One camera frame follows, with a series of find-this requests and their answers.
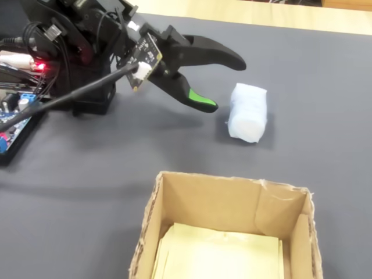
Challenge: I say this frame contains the white block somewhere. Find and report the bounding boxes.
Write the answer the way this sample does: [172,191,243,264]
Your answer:
[227,82,268,144]

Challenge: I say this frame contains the small camera circuit board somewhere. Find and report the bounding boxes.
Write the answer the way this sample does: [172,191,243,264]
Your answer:
[124,31,163,92]

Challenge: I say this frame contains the thick black camera cable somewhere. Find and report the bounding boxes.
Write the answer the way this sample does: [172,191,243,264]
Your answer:
[0,63,139,133]

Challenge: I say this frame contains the brown cardboard box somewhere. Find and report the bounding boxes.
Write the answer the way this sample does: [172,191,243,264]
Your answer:
[127,170,324,279]

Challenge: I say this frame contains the black power cable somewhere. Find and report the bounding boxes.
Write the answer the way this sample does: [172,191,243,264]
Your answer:
[0,35,28,48]

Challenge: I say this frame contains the yellow paper sheets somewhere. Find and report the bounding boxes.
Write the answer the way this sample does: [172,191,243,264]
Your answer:
[151,222,284,279]

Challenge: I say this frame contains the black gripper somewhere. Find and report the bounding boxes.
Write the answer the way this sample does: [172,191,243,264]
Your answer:
[138,23,248,114]

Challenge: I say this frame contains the grey table mat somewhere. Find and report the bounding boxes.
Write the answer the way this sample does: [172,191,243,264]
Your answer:
[0,0,372,279]

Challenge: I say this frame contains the white plug cable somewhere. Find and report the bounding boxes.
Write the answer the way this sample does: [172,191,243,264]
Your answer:
[0,53,34,70]

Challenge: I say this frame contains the blue controller circuit board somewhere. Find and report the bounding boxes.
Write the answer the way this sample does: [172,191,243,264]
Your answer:
[0,65,49,167]

